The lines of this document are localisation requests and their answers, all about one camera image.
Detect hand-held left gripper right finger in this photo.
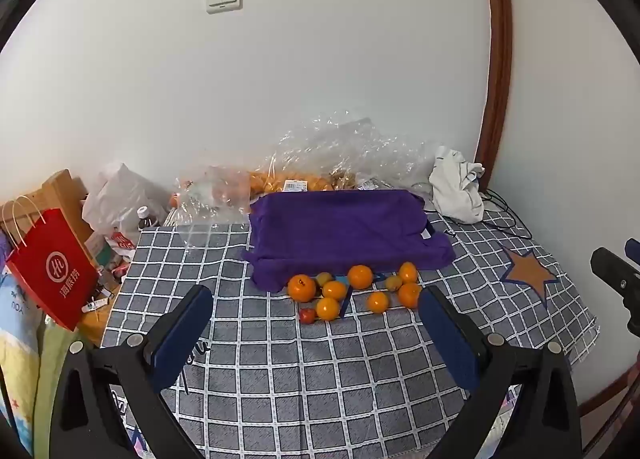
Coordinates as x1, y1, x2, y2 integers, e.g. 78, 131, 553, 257
418, 284, 584, 459

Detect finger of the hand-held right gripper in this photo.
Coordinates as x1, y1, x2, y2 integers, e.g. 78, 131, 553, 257
590, 239, 640, 336

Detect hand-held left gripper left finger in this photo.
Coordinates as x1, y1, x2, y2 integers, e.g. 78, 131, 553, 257
35, 284, 215, 459

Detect orange with dark stem mark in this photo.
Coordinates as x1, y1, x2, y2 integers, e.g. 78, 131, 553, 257
287, 275, 317, 303

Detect purple towel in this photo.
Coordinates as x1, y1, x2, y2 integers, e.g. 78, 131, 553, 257
242, 189, 456, 292

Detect red and white packet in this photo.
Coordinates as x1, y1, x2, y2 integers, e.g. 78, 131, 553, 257
104, 231, 137, 260

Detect grey checkered blanket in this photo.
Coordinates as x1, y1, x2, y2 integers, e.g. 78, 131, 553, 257
101, 199, 601, 459

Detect red paper bag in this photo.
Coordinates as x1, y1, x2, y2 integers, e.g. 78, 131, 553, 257
2, 195, 99, 333

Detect white plastic bag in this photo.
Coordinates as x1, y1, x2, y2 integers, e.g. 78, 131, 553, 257
81, 162, 169, 240

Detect white cloth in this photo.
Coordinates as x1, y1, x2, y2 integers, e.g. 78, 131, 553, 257
428, 144, 486, 225

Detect colourful printed cloth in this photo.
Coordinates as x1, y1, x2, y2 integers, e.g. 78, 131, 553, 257
0, 229, 63, 457

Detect clear bag of oranges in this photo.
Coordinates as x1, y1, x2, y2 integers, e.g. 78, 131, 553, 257
248, 168, 337, 194

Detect wooden board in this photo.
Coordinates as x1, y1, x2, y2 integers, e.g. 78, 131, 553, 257
0, 168, 90, 240

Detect crinkled clear plastic bag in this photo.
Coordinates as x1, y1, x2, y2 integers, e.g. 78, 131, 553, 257
270, 109, 443, 192

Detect black cables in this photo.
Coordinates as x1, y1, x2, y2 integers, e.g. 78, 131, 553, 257
479, 186, 532, 241

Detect brown wooden door frame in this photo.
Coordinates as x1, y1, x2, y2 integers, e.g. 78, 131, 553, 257
474, 0, 515, 191

